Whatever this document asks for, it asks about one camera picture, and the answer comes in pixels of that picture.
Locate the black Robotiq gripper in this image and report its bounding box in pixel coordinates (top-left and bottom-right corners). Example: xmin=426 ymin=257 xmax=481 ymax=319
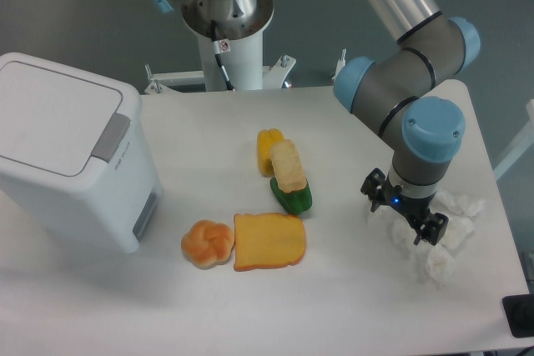
xmin=360 ymin=168 xmax=449 ymax=246

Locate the white push-button trash can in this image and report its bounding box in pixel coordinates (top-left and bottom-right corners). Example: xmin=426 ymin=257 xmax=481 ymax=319
xmin=1 ymin=53 xmax=163 ymax=253

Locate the crumpled white tissue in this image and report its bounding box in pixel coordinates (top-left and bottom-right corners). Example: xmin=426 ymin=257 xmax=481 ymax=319
xmin=433 ymin=189 xmax=486 ymax=218
xmin=391 ymin=218 xmax=419 ymax=253
xmin=416 ymin=243 xmax=456 ymax=288
xmin=366 ymin=206 xmax=397 ymax=225
xmin=440 ymin=216 xmax=474 ymax=250

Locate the crumpled white tissue middle left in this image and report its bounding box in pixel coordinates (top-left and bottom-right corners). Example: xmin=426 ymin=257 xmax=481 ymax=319
xmin=391 ymin=218 xmax=419 ymax=253

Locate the crumpled white tissue middle right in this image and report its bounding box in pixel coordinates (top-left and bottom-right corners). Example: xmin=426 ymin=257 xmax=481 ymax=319
xmin=440 ymin=216 xmax=474 ymax=250

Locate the crumpled white tissue top right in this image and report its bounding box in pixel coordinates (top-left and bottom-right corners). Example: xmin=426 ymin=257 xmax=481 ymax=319
xmin=433 ymin=189 xmax=486 ymax=218

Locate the crumpled white tissue bottom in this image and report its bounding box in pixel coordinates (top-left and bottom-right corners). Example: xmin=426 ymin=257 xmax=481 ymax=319
xmin=416 ymin=243 xmax=456 ymax=288

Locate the green toy bell pepper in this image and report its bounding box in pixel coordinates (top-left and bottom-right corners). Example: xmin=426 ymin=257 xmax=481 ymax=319
xmin=270 ymin=177 xmax=313 ymax=216

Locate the beige toy bread loaf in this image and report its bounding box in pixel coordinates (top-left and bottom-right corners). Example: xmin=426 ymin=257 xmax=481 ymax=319
xmin=270 ymin=139 xmax=307 ymax=193

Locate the toy toast slice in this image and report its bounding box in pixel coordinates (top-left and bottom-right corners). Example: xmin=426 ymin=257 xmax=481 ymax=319
xmin=234 ymin=213 xmax=306 ymax=272

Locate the black device at edge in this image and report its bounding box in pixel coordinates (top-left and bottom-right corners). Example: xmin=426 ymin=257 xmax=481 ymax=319
xmin=501 ymin=293 xmax=534 ymax=338

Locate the yellow toy bell pepper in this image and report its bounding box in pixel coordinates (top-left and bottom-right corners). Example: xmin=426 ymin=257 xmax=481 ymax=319
xmin=256 ymin=128 xmax=285 ymax=177

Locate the knotted toy bread roll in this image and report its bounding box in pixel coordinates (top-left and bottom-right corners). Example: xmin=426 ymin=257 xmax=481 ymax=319
xmin=181 ymin=219 xmax=234 ymax=269

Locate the white frame leg right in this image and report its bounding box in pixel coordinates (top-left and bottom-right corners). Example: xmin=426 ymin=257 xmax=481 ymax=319
xmin=493 ymin=99 xmax=533 ymax=181

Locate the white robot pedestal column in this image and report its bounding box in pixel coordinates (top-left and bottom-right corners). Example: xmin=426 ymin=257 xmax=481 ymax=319
xmin=196 ymin=32 xmax=264 ymax=91

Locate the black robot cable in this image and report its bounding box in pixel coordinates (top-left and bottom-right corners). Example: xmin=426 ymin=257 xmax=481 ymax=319
xmin=210 ymin=20 xmax=237 ymax=92

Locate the white pedestal base frame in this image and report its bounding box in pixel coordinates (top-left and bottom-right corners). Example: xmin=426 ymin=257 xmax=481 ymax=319
xmin=144 ymin=46 xmax=296 ymax=93

